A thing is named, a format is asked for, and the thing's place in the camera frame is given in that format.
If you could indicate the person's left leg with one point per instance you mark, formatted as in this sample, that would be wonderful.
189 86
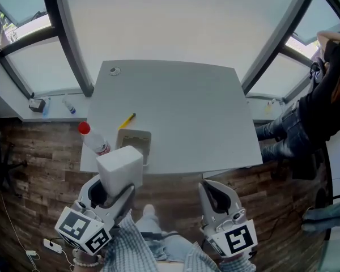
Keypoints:
148 225

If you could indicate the clear bottle with red cap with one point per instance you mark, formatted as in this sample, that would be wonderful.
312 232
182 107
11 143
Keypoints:
95 140

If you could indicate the black and white headset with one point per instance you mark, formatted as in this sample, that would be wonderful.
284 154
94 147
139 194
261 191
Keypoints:
317 72

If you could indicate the yellow pencil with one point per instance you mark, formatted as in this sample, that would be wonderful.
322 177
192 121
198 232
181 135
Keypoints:
126 121

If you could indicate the person's right leg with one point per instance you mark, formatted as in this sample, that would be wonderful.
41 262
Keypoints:
178 245

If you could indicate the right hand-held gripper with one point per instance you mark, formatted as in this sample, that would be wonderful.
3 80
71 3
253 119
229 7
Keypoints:
239 239

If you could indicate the blue plastic bottle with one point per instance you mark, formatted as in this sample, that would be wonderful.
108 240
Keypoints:
46 109

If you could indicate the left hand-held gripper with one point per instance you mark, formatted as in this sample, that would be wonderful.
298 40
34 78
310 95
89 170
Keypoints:
76 228

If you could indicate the person's white left shoe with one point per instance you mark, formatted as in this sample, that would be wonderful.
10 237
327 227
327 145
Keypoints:
149 210

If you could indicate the white foam block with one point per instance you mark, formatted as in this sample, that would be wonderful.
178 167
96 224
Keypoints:
119 169

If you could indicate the person's left forearm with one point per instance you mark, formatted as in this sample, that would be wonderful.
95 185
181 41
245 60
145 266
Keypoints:
124 248

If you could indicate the small yellow bottle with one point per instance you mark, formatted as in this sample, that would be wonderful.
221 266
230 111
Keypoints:
270 108

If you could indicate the dark window frame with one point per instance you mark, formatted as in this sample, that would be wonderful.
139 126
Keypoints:
272 47
71 52

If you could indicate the person's right forearm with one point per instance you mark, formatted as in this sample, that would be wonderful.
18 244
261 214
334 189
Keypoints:
198 261

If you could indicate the white charger adapter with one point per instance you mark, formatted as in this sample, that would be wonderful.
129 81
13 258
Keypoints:
31 253

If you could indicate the white power strip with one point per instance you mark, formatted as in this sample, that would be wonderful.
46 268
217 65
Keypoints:
52 246

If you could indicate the person's leg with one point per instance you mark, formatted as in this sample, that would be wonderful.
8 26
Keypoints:
148 225
328 217
178 245

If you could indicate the black box with white contents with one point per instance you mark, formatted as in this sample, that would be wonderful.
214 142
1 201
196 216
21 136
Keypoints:
36 105

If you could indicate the small spray bottle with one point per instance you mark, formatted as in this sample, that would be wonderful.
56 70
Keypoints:
69 106

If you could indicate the small tan box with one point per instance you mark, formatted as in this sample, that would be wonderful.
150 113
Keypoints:
134 137

